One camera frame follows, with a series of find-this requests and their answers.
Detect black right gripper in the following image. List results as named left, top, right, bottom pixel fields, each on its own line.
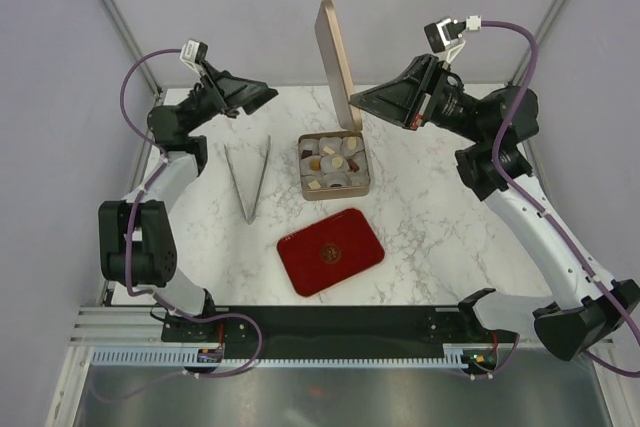
left=349, top=53, right=488, bottom=145

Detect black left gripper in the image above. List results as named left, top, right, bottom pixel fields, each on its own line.
left=178, top=61, right=277, bottom=133

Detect brown square chocolate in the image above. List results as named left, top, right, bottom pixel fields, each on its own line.
left=347, top=159, right=360, bottom=172

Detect gold tin lid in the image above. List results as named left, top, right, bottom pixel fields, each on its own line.
left=314, top=0, right=363, bottom=132

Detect metal tongs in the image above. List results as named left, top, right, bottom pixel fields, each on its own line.
left=224, top=135, right=272, bottom=225

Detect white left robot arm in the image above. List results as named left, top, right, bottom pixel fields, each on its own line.
left=98, top=61, right=278, bottom=341

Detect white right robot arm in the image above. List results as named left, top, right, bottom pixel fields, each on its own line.
left=349, top=54, right=639, bottom=361

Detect gold square tin box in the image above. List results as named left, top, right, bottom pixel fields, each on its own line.
left=297, top=131, right=372, bottom=201

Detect red rectangular tray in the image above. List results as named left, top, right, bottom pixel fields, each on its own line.
left=276, top=208, right=385, bottom=297

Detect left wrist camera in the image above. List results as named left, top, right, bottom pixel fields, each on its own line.
left=180, top=38, right=208, bottom=73

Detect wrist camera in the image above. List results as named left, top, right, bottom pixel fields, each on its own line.
left=424, top=15, right=482, bottom=64
left=180, top=38, right=208, bottom=73

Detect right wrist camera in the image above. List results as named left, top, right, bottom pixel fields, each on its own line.
left=424, top=15, right=482, bottom=64

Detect left aluminium frame post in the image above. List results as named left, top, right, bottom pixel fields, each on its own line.
left=69, top=0, right=166, bottom=101

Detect aluminium frame post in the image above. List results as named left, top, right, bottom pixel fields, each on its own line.
left=506, top=0, right=601, bottom=93
left=69, top=0, right=166, bottom=101

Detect right aluminium frame post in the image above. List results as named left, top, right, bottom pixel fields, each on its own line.
left=506, top=0, right=601, bottom=93

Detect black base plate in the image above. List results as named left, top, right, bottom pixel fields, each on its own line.
left=161, top=305, right=515, bottom=359

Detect white slotted cable duct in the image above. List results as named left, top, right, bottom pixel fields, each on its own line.
left=90, top=346, right=468, bottom=369

